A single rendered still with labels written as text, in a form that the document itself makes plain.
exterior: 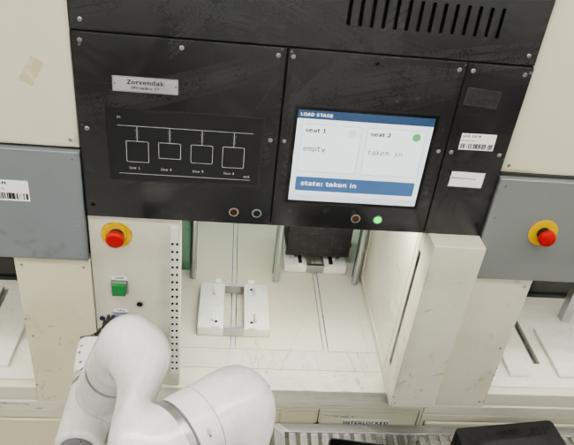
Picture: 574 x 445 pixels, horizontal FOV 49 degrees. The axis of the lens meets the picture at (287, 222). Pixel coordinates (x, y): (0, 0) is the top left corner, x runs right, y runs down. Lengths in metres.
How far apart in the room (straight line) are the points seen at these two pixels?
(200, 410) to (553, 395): 1.35
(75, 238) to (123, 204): 0.14
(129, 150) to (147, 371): 0.60
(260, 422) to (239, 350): 1.00
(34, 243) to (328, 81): 0.73
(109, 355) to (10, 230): 0.64
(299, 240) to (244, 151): 0.81
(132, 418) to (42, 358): 0.95
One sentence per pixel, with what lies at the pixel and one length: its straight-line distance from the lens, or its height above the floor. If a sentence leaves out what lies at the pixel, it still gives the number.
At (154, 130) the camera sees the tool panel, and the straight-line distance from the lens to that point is 1.30.
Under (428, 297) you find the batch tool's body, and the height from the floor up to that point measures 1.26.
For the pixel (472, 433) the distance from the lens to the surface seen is 1.81.
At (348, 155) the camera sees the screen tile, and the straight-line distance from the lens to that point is 1.33.
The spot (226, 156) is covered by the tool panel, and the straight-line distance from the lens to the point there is 1.31.
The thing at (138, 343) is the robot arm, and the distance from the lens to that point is 0.87.
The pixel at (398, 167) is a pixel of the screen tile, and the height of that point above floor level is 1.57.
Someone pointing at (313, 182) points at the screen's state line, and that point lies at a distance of 1.35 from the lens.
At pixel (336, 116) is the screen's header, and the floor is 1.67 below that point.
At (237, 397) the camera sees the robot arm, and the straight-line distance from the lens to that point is 0.84.
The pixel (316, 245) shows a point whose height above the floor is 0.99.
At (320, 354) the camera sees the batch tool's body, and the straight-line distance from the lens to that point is 1.87.
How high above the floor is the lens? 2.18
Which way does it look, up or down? 33 degrees down
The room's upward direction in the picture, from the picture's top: 7 degrees clockwise
